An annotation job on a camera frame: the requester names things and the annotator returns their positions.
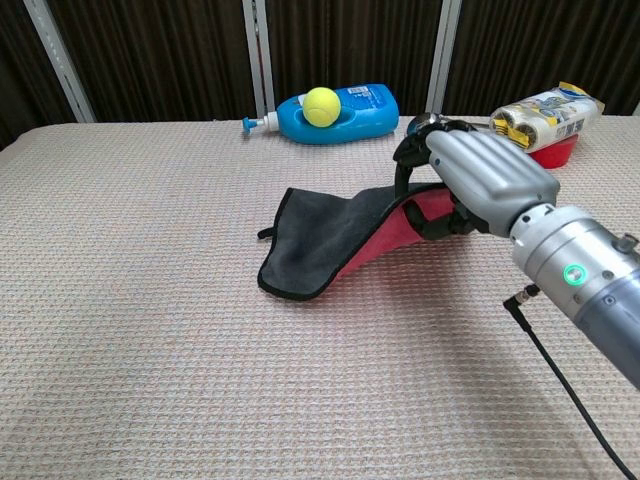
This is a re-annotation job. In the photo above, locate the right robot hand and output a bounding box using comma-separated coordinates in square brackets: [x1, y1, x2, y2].
[392, 118, 561, 241]

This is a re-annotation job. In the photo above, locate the blue pump bottle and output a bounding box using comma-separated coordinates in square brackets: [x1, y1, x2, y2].
[241, 83, 401, 147]

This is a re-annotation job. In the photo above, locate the metal ladle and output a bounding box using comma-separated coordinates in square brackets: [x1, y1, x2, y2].
[407, 113, 494, 136]

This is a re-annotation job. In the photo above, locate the yellow white snack package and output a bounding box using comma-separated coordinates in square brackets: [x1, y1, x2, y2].
[488, 81, 606, 154]

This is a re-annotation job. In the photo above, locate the red plastic bowl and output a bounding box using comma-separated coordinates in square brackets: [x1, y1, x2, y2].
[527, 132, 581, 170]

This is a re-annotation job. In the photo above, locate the yellow tennis ball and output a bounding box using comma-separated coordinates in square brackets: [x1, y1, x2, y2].
[301, 86, 343, 127]

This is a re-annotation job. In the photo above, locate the beige woven tablecloth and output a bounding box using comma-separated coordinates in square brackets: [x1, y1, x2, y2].
[0, 114, 640, 480]

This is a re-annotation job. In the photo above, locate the red fabric with black trim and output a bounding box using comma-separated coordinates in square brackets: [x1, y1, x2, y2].
[257, 180, 456, 303]

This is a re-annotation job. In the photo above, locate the grey metal partition post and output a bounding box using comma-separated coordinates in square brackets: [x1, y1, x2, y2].
[22, 0, 97, 124]
[425, 0, 462, 117]
[241, 0, 277, 121]

